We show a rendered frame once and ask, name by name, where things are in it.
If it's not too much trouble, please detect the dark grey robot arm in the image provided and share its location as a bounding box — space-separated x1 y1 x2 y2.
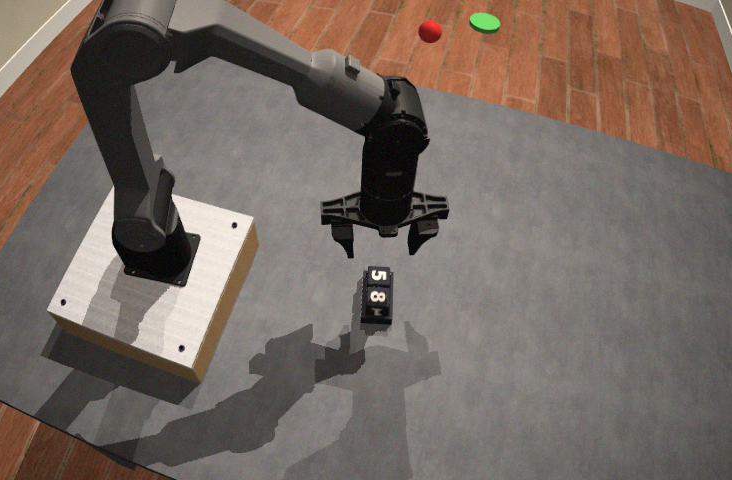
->
70 0 430 287

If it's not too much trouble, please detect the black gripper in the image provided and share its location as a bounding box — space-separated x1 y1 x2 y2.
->
321 179 449 259

